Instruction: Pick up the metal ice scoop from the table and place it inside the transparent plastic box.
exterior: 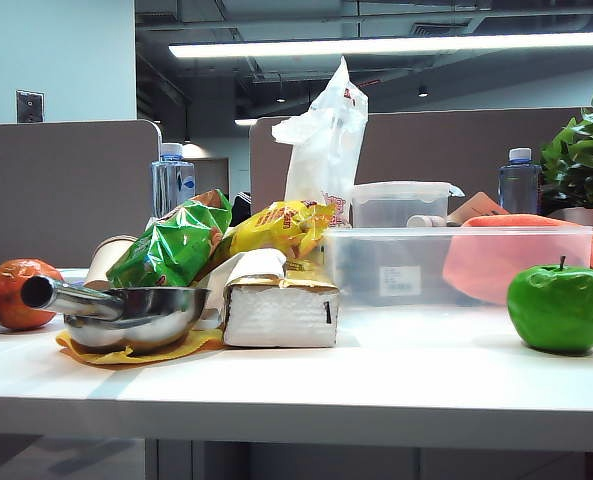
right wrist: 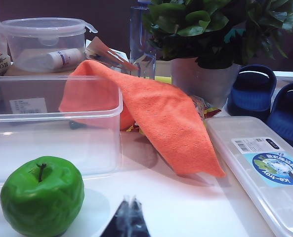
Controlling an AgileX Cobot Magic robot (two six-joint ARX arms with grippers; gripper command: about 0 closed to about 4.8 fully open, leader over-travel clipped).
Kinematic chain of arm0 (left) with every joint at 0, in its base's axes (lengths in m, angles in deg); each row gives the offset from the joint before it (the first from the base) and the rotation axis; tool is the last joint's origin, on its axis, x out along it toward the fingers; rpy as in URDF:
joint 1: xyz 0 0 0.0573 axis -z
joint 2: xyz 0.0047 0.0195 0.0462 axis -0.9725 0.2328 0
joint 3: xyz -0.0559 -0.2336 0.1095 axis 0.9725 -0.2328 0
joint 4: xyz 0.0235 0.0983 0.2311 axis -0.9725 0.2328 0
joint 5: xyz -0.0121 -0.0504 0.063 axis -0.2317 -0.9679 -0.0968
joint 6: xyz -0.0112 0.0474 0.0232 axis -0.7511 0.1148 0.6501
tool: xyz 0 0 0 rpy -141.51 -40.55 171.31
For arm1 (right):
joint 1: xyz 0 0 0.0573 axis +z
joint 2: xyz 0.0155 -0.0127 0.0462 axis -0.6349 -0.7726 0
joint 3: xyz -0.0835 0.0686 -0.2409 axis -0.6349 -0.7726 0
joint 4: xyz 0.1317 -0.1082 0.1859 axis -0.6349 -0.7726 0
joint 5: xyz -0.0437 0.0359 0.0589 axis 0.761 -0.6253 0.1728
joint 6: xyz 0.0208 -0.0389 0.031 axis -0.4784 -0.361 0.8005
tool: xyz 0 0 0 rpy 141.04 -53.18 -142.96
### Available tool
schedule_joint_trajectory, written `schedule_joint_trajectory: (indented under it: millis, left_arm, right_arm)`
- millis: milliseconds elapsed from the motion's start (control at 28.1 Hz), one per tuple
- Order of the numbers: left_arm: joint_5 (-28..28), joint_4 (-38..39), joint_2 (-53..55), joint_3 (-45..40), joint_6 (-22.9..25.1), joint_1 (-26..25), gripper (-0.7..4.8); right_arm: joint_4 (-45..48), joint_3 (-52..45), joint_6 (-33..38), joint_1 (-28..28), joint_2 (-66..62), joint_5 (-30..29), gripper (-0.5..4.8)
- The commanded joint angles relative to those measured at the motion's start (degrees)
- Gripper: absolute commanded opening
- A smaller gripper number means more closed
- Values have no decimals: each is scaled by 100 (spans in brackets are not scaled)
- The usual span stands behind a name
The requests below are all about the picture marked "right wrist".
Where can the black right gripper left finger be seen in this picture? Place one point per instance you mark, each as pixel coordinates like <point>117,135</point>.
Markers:
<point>119,222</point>

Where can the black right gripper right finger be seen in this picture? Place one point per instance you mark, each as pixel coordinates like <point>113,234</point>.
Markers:
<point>137,222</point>

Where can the lidded white ice tray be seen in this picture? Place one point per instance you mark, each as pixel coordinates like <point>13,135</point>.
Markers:
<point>260,172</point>

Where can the pale yellow flat box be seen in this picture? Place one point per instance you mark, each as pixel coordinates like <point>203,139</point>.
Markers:
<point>164,71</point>

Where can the green apple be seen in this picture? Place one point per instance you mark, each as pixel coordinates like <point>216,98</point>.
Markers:
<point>42,197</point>

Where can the transparent rectangular plastic container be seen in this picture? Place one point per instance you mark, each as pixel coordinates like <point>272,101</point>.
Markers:
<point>50,148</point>

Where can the orange cloth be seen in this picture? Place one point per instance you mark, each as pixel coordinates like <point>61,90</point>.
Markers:
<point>161,111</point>

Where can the colourful snack packet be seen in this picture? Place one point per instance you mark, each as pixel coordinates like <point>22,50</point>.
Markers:
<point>208,108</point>

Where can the white plant pot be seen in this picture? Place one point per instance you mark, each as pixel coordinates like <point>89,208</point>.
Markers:
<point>198,79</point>

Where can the blue slipper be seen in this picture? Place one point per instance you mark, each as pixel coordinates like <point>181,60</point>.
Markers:
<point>289,116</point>
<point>250,98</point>

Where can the small white tube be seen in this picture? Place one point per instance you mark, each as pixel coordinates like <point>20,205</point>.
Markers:
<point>64,57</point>

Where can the clear water bottle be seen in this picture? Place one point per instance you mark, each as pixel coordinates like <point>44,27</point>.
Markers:
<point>138,37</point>

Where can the clear lidded lock container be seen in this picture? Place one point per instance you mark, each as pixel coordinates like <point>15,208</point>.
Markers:
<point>37,32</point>

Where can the green leafy plant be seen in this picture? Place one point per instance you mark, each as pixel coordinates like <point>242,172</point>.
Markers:
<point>198,19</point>

